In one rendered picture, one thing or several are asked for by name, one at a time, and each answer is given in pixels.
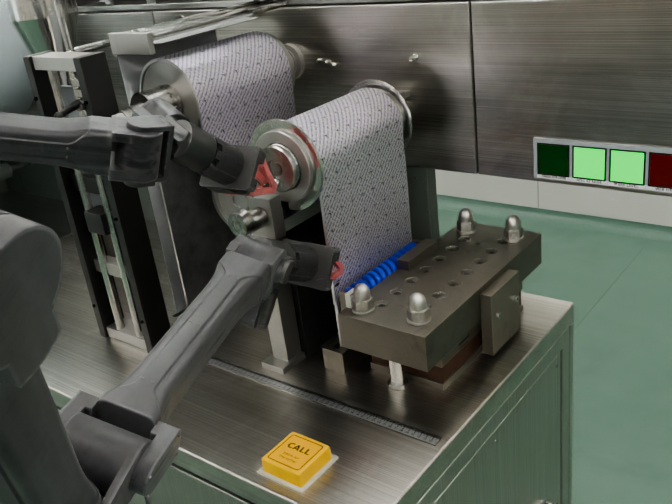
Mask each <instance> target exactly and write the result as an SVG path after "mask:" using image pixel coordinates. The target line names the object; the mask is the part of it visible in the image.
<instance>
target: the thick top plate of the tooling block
mask: <svg viewBox="0 0 672 504"><path fill-rule="evenodd" d="M475 228H476V232H474V233H472V234H467V235H463V234H459V233H457V232H456V229H457V225H456V226H455V227H454V228H452V229H451V230H450V231H448V232H447V233H446V234H444V235H443V236H441V237H440V238H439V239H437V244H438V250H436V251H435V252H434V253H432V254H431V255H430V256H428V257H427V258H426V259H425V260H423V261H422V262H421V263H419V264H418V265H417V266H415V267H414V268H413V269H411V270H410V271H407V270H402V269H397V270H396V271H394V272H393V273H392V274H390V275H389V276H388V277H386V278H385V279H384V280H382V281H381V282H380V283H378V284H377V285H376V286H374V287H373V288H372V289H370V293H371V296H372V297H373V300H374V305H375V311H374V312H372V313H370V314H367V315H357V314H354V313H353V312H352V308H347V307H346V308H345V309H343V310H342V311H341V312H339V313H338V314H337V315H338V323H339V330H340V338H341V345H342V347H345V348H348V349H352V350H355V351H358V352H362V353H365V354H369V355H372V356H375V357H379V358H382V359H385V360H389V361H392V362H395V363H399V364H402V365H405V366H409V367H412V368H415V369H419V370H422V371H425V372H429V371H430V370H431V369H432V368H433V367H434V366H435V365H436V364H437V363H438V362H439V361H440V360H441V359H442V358H443V357H444V356H445V355H446V354H447V353H448V352H449V351H450V350H451V349H452V348H454V347H455V346H456V345H457V344H458V343H459V342H460V341H461V340H462V339H463V338H464V337H465V336H466V335H467V334H468V333H469V332H470V331H471V330H472V329H473V328H474V327H475V326H476V325H477V324H478V323H480V322H481V304H480V294H481V293H482V292H483V291H484V290H485V289H486V288H488V287H489V286H490V285H491V284H492V283H493V282H494V281H495V280H496V279H497V278H499V277H500V276H501V275H502V274H503V273H504V272H505V271H506V270H507V269H511V270H516V271H519V284H520V283H521V282H522V281H523V280H524V279H525V278H526V277H527V276H528V275H529V274H531V273H532V272H533V271H534V270H535V269H536V268H537V267H538V266H539V265H540V264H541V263H542V261H541V233H537V232H530V231H524V230H523V236H524V240H523V241H521V242H516V243H510V242H506V241H504V240H503V237H504V228H505V227H499V226H493V225H486V224H480V223H475ZM415 292H419V293H422V294H423V295H424V296H425V298H426V302H427V306H428V307H429V310H430V316H431V321H430V322H429V323H428V324H425V325H421V326H414V325H411V324H409V323H408V322H407V307H409V298H410V296H411V295H412V294H413V293H415Z"/></svg>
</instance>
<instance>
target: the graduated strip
mask: <svg viewBox="0 0 672 504"><path fill-rule="evenodd" d="M207 364H210V365H213V366H215V367H218V368H221V369H224V370H226V371H229V372H232V373H235V374H237V375H240V376H243V377H246V378H248V379H251V380H254V381H257V382H259V383H262V384H265V385H268V386H270V387H273V388H276V389H279V390H281V391H284V392H287V393H290V394H293V395H295V396H298V397H301V398H304V399H306V400H309V401H312V402H315V403H317V404H320V405H323V406H326V407H328V408H331V409H334V410H337V411H339V412H342V413H345V414H348V415H350V416H353V417H356V418H359V419H361V420H364V421H367V422H370V423H372V424H375V425H378V426H381V427H383V428H386V429H389V430H392V431H394V432H397V433H400V434H403V435H405V436H408V437H411V438H414V439H416V440H419V441H422V442H425V443H427V444H430V445H433V446H436V445H437V444H438V443H439V442H440V441H441V440H442V439H443V437H440V436H438V435H435V434H432V433H429V432H426V431H423V430H421V429H418V428H415V427H412V426H409V425H406V424H404V423H401V422H398V421H395V420H392V419H389V418H387V417H384V416H381V415H378V414H375V413H372V412H370V411H367V410H364V409H361V408H358V407H355V406H353V405H350V404H347V403H344V402H341V401H338V400H336V399H333V398H330V397H327V396H324V395H321V394H319V393H316V392H313V391H310V390H307V389H304V388H302V387H299V386H296V385H293V384H290V383H287V382H285V381H282V380H279V379H276V378H273V377H270V376H268V375H265V374H262V373H259V372H256V371H253V370H251V369H248V368H245V367H242V366H239V365H236V364H234V363H231V362H228V361H225V360H222V359H219V358H217V357H214V356H212V358H211V359H210V360H209V362H208V363H207Z"/></svg>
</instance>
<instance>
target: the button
mask: <svg viewBox="0 0 672 504"><path fill-rule="evenodd" d="M330 460H331V451H330V447H329V446H328V445H325V444H323V443H320V442H318V441H315V440H313V439H310V438H308V437H305V436H303V435H300V434H298V433H295V432H292V433H291V434H289V435H288V436H287V437H286V438H285V439H284V440H282V441H281V442H280V443H279V444H278V445H277V446H276V447H274V448H273V449H272V450H271V451H270V452H269V453H267V454H266V455H265V456H264V457H263V458H262V465H263V470H264V471H265V472H267V473H269V474H271V475H273V476H276V477H278V478H280V479H282V480H284V481H287V482H289V483H291V484H293V485H295V486H298V487H300V488H301V487H302V486H304V485H305V484H306V483H307V482H308V481H309V480H310V479H311V478H312V477H313V476H314V475H315V474H316V473H317V472H318V471H319V470H320V469H321V468H322V467H323V466H325V465H326V464H327V463H328V462H329V461H330Z"/></svg>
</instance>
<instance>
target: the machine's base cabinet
mask: <svg viewBox="0 0 672 504"><path fill-rule="evenodd" d="M572 415H573V322H572V323H571V324H570V325H569V327H568V328H567V329H566V330H565V331H564V332H563V334H562V335H561V336H560V337H559V338H558V339H557V341H556V342H555V343H554V344H553V345H552V346H551V348H550V349H549V350H548V351H547V352H546V353H545V355H544V356H543V357H542V358H541V359H540V360H539V362H538V363H537V364H536V365H535V366H534V367H533V369H532V370H531V371H530V372H529V373H528V374H527V376H526V377H525V378H524V379H523V380H522V381H521V383H520V384H519V385H518V386H517V387H516V388H515V390H514V391H513V392H512V393H511V394H510V395H509V397H508V398H507V399H506V400H505V401H504V402H503V404H502V405H501V406H500V407H499V408H498V409H497V411H496V412H495V413H494V414H493V415H492V416H491V418H490V419H489V420H488V421H487V422H486V423H485V425H484V426H483V427H482V428H481V429H480V430H479V432H478V433H477V434H476V435H475V436H474V437H473V439H472V440H471V441H470V442H469V443H468V444H467V446H466V447H465V448H464V449H463V450H462V451H461V453H460V454H459V455H458V456H457V457H456V458H455V460H454V461H453V462H452V463H451V464H450V465H449V467H448V468H447V469H446V470H445V471H444V472H443V474H442V475H441V476H440V477H439V478H438V479H437V481H436V482H435V483H434V484H433V485H432V486H431V488H430V489H429V490H428V491H427V492H426V493H425V495H424V496H423V497H422V498H421V499H420V500H419V502H418V503H417V504H545V503H546V502H547V501H549V502H552V503H554V504H572ZM129 504H255V503H253V502H251V501H249V500H247V499H245V498H243V497H241V496H239V495H237V494H235V493H233V492H231V491H229V490H227V489H225V488H223V487H221V486H218V485H216V484H214V483H212V482H210V481H208V480H206V479H204V478H202V477H200V476H198V475H196V474H194V473H192V472H190V471H188V470H186V469H184V468H182V467H180V466H178V465H176V464H174V463H172V464H171V466H170V467H169V469H168V470H167V472H166V473H165V475H164V476H163V478H162V479H161V481H160V482H159V484H158V485H157V487H156V488H155V490H154V491H153V493H152V494H151V495H150V497H149V498H146V497H144V496H141V495H139V494H136V493H135V494H134V496H133V497H132V500H131V501H130V502H129Z"/></svg>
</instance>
